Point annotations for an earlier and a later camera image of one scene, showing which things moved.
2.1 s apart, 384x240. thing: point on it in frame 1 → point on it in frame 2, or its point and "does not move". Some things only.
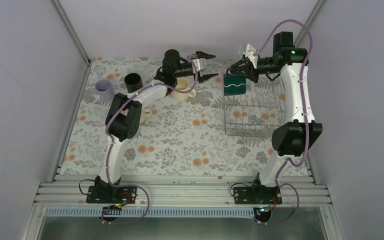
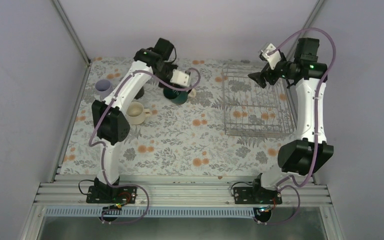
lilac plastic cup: x=103 y=87 does not move
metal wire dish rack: x=256 y=113 does not move
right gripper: x=249 y=68 → x=260 y=79
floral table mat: x=219 y=125 does not move
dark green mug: x=234 y=84 → x=178 y=96
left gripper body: x=198 y=72 → x=164 y=72
